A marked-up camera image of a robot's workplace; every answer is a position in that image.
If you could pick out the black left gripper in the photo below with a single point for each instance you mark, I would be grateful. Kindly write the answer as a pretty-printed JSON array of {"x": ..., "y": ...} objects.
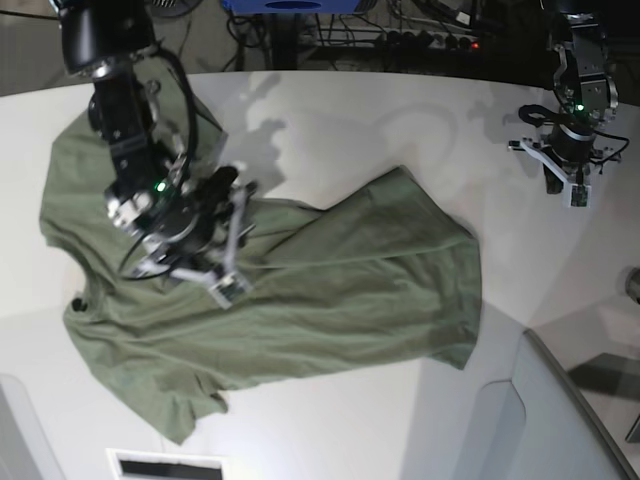
[{"x": 568, "y": 142}]

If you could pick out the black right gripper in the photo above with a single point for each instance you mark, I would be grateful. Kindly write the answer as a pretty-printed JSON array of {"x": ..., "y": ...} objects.
[{"x": 192, "y": 223}]

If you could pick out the green t-shirt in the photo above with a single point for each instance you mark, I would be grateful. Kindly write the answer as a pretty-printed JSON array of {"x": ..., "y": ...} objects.
[{"x": 383, "y": 276}]

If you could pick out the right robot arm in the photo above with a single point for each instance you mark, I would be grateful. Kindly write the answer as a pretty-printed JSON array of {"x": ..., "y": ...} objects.
[{"x": 103, "y": 40}]

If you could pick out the black power strip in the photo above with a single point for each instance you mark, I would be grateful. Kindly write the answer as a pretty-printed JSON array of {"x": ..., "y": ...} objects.
[{"x": 429, "y": 40}]

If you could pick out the black table leg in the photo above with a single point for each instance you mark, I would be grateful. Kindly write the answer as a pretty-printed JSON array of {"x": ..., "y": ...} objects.
[{"x": 284, "y": 35}]

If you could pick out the blue box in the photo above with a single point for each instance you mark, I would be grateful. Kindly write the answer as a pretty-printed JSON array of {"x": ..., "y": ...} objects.
[{"x": 299, "y": 6}]

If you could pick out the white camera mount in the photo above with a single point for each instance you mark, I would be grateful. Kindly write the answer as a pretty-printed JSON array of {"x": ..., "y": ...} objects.
[
  {"x": 576, "y": 176},
  {"x": 218, "y": 274}
]

